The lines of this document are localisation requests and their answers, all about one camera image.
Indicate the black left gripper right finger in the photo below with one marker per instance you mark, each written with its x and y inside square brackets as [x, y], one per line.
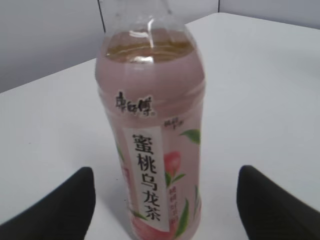
[268, 212]

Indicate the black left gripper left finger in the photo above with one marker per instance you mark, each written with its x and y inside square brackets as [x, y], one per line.
[64, 214]

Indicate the pink peach tea bottle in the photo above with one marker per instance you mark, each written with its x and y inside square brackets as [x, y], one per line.
[151, 83]

